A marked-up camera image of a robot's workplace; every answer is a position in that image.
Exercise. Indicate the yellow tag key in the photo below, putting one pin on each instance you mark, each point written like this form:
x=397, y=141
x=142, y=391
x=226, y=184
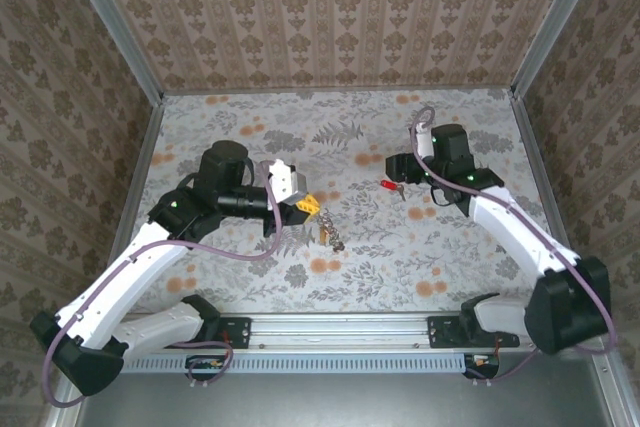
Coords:
x=324, y=234

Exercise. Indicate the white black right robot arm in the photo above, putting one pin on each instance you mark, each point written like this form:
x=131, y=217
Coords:
x=565, y=307

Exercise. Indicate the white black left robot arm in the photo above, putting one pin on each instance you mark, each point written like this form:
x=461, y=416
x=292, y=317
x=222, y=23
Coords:
x=115, y=287

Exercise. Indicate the floral patterned table cover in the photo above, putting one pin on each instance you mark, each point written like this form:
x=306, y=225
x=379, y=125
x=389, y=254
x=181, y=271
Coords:
x=350, y=117

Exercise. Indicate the black power connector socket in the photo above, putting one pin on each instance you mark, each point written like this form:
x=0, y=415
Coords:
x=480, y=364
x=205, y=366

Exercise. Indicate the aluminium frame side rail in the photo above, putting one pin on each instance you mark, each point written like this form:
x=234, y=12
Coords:
x=145, y=162
x=537, y=157

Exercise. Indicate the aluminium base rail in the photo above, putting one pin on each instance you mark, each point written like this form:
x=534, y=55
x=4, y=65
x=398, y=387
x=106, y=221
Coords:
x=340, y=332

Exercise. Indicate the aluminium frame post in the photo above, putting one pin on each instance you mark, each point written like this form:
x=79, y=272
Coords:
x=115, y=22
x=555, y=22

